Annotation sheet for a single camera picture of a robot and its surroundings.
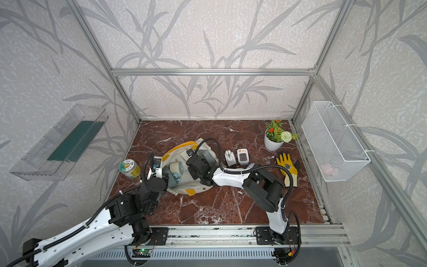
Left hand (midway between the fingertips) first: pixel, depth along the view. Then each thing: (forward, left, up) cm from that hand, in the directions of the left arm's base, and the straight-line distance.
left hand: (161, 167), depth 73 cm
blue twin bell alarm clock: (+6, -2, -13) cm, 15 cm away
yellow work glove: (+13, -65, -19) cm, 69 cm away
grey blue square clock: (+9, -20, -8) cm, 24 cm away
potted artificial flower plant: (+24, -57, -8) cm, 63 cm away
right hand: (+10, -12, -14) cm, 21 cm away
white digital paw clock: (+18, -39, -18) cm, 47 cm away
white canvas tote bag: (+16, -3, -14) cm, 21 cm away
